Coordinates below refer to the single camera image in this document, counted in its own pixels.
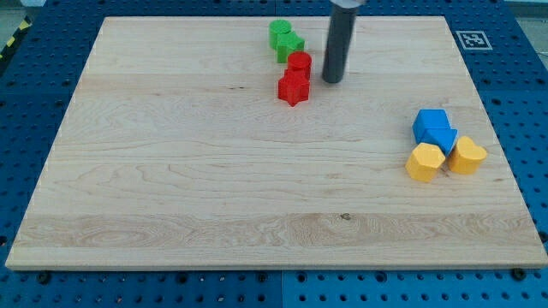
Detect yellow hexagon block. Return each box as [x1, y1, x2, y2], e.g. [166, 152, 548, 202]
[405, 143, 446, 182]

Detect red star block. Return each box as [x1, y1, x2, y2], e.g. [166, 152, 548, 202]
[277, 69, 310, 107]

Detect blue triangle block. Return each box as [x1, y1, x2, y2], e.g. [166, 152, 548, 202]
[420, 128, 458, 156]

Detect blue cube block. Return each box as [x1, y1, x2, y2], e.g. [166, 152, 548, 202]
[412, 109, 450, 144]

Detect yellow black hazard tape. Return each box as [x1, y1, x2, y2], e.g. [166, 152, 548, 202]
[1, 15, 33, 62]

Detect red cylinder block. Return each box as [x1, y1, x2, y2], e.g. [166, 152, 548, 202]
[287, 51, 312, 80]

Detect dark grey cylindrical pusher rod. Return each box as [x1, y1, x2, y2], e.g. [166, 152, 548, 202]
[322, 3, 359, 84]

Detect white fiducial marker tag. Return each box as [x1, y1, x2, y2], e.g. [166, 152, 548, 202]
[456, 30, 492, 50]

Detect silver rod mount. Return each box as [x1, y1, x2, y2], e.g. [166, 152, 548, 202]
[331, 0, 366, 9]

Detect yellow heart block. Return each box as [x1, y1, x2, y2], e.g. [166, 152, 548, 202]
[447, 136, 488, 175]

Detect wooden board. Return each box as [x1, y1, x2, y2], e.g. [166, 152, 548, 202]
[6, 16, 547, 271]

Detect green star block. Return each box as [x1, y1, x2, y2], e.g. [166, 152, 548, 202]
[276, 31, 305, 63]

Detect green cylinder block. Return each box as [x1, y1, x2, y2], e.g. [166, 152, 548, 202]
[268, 19, 292, 50]

